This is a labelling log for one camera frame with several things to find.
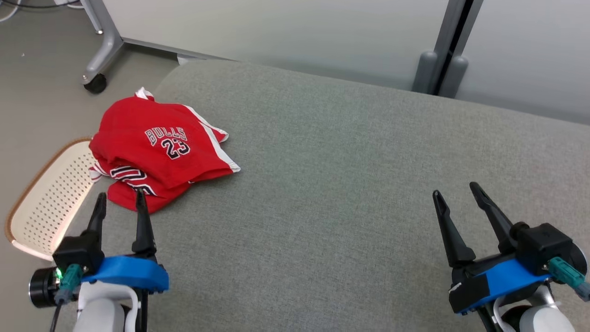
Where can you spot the grey partition post, rounded feet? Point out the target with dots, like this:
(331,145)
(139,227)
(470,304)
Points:
(445,55)

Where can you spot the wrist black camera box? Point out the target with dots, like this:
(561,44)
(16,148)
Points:
(544,246)
(78,251)

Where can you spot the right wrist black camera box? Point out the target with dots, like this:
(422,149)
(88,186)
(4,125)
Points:
(544,246)

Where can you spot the white partition base foot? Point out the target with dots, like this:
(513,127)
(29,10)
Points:
(189,59)

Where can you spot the white perforated laundry basket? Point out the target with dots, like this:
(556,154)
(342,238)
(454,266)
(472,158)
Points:
(50,203)

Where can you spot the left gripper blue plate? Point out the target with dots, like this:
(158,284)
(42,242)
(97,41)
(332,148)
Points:
(129,274)

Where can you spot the red Bulls 23 shorts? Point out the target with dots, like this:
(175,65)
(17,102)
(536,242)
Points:
(138,120)

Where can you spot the black caster wheel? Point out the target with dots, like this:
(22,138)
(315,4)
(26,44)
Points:
(96,84)

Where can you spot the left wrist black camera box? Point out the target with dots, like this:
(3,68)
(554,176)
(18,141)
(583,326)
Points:
(78,251)

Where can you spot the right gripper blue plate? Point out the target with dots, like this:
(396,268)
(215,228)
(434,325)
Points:
(502,281)

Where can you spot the grey metal table leg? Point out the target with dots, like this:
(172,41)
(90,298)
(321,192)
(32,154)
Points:
(108,46)

